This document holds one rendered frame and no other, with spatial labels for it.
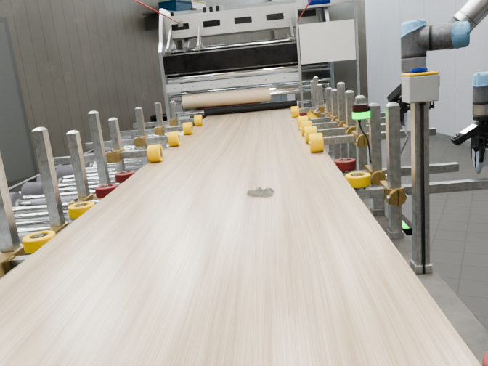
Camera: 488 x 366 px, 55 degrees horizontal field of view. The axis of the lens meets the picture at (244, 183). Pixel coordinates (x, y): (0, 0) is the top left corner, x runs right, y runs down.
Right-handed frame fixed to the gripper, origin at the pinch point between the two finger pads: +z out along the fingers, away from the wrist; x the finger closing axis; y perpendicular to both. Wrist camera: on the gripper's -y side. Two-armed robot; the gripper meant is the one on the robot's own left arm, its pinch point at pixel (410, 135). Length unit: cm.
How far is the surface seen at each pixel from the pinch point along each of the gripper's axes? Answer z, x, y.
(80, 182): 9, -106, -50
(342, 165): 11.5, -13.4, -21.7
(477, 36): -40, 363, -359
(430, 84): -18.0, -19.5, 34.5
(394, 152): 2.9, -11.5, 7.9
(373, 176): 15.4, -5.6, -13.7
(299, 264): 11, -64, 53
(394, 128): -4.4, -11.4, 7.9
